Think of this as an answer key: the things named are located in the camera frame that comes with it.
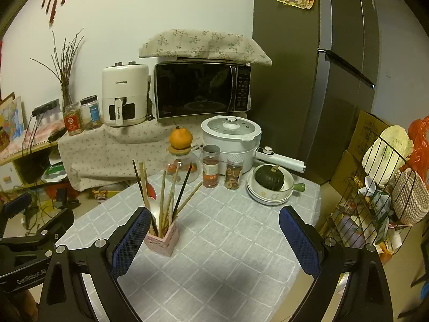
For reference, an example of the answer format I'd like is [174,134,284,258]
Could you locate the white air fryer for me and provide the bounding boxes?
[102,61,150,127]

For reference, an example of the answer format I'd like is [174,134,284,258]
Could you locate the framed colourful picture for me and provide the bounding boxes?
[0,96,25,141]

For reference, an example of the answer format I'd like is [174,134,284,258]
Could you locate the wooden shelf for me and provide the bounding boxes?
[0,134,61,167]

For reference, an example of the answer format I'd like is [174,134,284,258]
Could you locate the black wire rack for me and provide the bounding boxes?
[320,134,429,255]

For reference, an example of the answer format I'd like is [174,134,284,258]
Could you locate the stack of white plates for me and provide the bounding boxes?
[246,181,292,206]

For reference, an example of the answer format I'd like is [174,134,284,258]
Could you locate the dark chair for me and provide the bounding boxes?
[399,251,429,321]

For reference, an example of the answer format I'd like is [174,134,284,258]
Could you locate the napa cabbage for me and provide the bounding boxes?
[362,125,414,178]

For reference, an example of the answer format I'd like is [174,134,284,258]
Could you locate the cardboard box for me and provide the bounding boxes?
[330,110,399,195]

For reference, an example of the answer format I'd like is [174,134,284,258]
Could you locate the dried branches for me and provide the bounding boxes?
[30,28,84,89]

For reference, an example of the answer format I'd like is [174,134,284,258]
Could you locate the black power cable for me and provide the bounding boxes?
[22,114,41,155]

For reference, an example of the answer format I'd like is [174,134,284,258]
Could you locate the orange plastic bag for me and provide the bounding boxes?
[407,116,429,171]

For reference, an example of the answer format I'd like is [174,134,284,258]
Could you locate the floral microwave cover cloth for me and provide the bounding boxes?
[138,28,273,68]

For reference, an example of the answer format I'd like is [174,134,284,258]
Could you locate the woven basket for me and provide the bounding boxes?
[391,168,429,225]

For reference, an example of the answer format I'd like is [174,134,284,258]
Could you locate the short snack jar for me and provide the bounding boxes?
[226,154,242,191]

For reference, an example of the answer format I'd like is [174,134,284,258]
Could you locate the white electric cooking pot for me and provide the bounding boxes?
[201,115,306,175]

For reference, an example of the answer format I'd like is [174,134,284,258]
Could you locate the tall red spice jar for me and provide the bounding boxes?
[202,145,220,190]

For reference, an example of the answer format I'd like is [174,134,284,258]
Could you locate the red label glass jar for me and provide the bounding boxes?
[63,102,83,136]

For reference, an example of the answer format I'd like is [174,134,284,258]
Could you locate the pile of bamboo chopsticks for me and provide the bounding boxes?
[139,162,203,239]

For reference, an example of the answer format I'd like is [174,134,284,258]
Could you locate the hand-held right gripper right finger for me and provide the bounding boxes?
[279,206,394,322]

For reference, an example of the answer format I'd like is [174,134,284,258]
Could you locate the black chopstick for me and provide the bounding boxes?
[132,160,158,235]
[172,165,193,217]

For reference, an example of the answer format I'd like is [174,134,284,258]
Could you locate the blue label plastic jar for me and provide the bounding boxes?
[80,96,103,131]

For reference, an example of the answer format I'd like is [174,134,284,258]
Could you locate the grey refrigerator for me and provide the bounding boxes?
[252,0,383,185]

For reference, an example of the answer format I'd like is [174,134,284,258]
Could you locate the black microwave oven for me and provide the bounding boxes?
[153,61,252,121]

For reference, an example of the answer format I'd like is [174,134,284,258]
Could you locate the pink spiral notebook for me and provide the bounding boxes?
[0,121,68,158]

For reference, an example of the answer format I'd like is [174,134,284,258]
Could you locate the white plastic fork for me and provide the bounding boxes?
[149,197,162,224]

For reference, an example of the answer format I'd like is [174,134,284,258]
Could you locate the black power strip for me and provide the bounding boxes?
[32,99,61,116]

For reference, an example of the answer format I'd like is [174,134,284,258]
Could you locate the orange fruit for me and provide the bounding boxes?
[169,126,194,149]

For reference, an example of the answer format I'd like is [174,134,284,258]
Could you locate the dark green pumpkin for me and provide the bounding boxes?
[254,164,285,191]

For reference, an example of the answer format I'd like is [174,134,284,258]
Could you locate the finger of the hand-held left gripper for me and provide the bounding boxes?
[0,193,32,222]
[0,208,75,249]

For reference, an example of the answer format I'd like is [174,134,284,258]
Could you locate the floral beige tablecloth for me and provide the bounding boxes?
[58,114,208,190]

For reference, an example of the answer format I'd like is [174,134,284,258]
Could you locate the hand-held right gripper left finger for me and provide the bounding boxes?
[38,207,151,322]

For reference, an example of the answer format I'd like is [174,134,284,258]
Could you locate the round glass jar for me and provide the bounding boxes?
[166,146,202,184]

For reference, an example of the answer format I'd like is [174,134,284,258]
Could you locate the pink perforated utensil holder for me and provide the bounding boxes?
[144,221,180,257]

